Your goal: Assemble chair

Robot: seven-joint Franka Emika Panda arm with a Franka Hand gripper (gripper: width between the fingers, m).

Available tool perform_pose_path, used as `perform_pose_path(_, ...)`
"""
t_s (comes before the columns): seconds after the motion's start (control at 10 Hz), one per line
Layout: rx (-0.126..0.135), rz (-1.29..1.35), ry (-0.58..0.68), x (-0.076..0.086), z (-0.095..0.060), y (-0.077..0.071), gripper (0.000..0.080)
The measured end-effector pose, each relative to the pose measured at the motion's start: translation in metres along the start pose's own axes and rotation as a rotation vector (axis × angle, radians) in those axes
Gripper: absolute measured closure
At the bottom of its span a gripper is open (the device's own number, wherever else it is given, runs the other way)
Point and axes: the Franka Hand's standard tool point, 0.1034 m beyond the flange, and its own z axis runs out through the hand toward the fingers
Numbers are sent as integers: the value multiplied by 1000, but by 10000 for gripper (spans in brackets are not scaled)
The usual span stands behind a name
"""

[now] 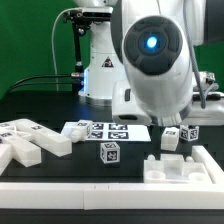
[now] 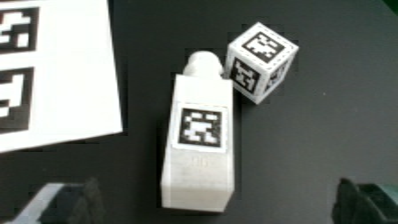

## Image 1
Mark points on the white front fence bar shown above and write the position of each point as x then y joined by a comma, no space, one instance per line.
110,196

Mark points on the white chair seat part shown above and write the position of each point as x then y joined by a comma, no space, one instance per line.
174,169

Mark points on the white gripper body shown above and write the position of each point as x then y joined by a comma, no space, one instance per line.
125,110

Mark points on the white paper marker sheet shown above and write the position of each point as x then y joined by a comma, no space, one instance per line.
112,132

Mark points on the white chair part far left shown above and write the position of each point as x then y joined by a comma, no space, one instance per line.
17,145

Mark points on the white marker cube front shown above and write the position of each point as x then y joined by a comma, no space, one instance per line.
109,152

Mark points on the white marker cube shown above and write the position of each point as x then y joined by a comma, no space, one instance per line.
189,133
109,152

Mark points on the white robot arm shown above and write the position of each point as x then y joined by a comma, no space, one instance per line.
155,40

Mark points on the white marker cube right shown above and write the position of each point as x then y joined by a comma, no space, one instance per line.
189,133

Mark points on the black camera on stand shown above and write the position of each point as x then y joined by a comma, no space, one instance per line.
81,19

